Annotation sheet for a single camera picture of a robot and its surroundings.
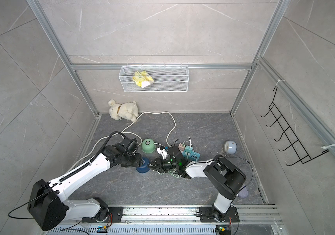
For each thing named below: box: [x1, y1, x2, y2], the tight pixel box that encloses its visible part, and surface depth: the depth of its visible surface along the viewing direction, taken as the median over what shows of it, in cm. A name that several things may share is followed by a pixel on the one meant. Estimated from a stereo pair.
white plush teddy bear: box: [108, 98, 140, 122], surface depth 113 cm
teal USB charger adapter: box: [186, 145, 193, 154], surface depth 92 cm
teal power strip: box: [182, 150, 201, 162], surface depth 94 cm
